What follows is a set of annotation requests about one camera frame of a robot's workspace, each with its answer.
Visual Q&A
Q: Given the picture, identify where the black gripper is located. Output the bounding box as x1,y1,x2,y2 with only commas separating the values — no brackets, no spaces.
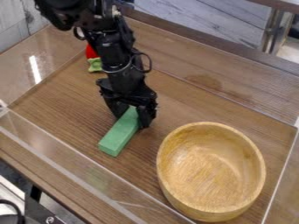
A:
97,69,158,129

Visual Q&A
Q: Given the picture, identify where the green rectangular block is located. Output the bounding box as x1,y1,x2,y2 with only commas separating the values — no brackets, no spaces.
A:
98,107,139,157

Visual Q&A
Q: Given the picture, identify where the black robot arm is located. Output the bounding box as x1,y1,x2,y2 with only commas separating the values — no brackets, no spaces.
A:
34,0,158,129

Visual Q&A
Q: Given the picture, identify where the brown wooden bowl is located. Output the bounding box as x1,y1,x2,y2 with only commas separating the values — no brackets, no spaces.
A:
157,122,267,222

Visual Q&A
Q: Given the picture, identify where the red toy strawberry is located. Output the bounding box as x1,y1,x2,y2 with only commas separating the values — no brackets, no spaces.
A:
86,45,103,73

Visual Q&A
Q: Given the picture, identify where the metal table leg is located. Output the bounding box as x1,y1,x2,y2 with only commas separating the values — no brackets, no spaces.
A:
262,9,285,53

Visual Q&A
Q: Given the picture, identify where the clear acrylic front wall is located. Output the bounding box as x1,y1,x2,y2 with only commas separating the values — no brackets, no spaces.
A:
0,101,194,224

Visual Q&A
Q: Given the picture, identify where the black cable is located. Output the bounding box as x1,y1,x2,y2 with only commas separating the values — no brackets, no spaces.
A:
0,199,27,224

